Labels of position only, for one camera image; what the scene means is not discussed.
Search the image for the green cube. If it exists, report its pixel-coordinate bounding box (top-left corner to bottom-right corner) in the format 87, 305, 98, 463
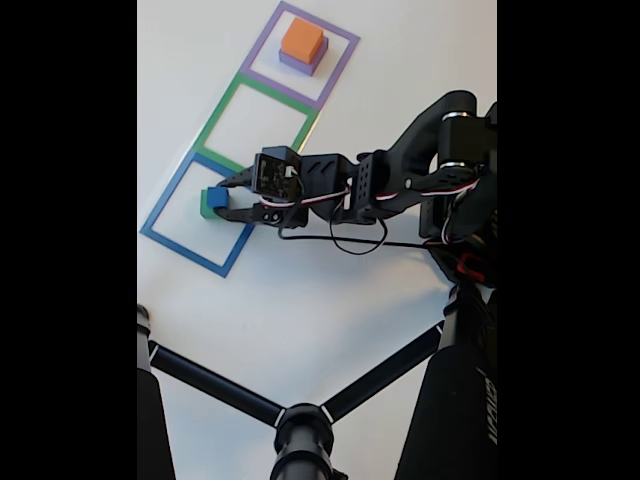
199, 188, 226, 220

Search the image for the flat purple block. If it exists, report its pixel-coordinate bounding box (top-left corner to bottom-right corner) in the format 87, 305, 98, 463
278, 34, 329, 77

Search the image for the orange cube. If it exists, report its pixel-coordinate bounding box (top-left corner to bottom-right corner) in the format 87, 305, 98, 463
280, 17, 325, 64

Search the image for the red black table clamp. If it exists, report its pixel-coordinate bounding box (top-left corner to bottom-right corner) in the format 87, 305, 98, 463
457, 252, 496, 282

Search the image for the black tripod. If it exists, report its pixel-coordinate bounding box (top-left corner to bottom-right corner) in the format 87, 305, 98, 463
137, 282, 498, 480

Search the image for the red white servo cable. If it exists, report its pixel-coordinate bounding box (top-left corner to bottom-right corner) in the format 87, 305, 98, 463
259, 187, 484, 242

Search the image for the gripper camera board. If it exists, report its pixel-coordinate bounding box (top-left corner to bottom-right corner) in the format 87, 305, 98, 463
252, 146, 305, 198

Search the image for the blue square frame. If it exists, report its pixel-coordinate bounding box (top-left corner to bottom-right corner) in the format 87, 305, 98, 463
139, 151, 275, 279

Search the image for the green square frame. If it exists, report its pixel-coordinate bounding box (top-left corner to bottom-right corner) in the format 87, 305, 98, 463
192, 71, 321, 194

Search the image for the black camera cable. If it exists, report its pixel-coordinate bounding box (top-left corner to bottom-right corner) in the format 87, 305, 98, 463
277, 227, 437, 250

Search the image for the purple square frame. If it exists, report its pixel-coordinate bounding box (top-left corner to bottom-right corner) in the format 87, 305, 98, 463
239, 0, 361, 111

